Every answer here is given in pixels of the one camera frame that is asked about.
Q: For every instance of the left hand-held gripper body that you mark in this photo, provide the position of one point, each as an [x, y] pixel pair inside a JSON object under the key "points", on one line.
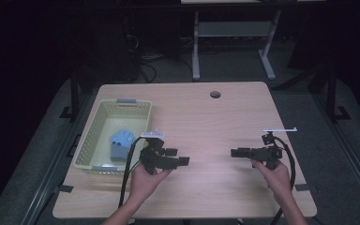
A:
{"points": [[156, 159]]}

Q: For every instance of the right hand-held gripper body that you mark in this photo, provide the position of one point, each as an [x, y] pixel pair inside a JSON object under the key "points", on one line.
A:
{"points": [[268, 153]]}

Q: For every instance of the blue glove with dark dots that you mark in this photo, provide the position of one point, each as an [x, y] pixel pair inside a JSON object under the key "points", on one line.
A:
{"points": [[121, 145]]}

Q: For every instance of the pale yellow perforated plastic basket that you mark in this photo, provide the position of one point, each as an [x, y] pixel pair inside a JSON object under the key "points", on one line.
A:
{"points": [[103, 137]]}

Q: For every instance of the person's right hand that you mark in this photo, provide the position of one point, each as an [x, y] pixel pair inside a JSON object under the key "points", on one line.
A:
{"points": [[276, 181]]}

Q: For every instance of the person's left hand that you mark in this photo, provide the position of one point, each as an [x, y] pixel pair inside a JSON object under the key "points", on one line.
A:
{"points": [[143, 186]]}

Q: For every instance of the black metal stand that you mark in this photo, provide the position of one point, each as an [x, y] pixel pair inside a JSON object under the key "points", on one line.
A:
{"points": [[74, 93], [332, 93]]}

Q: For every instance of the aluminium floor rail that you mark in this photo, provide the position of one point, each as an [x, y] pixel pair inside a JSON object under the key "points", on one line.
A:
{"points": [[350, 150], [53, 165]]}

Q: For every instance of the white metal desk frame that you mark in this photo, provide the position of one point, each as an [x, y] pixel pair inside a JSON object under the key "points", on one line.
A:
{"points": [[231, 28]]}

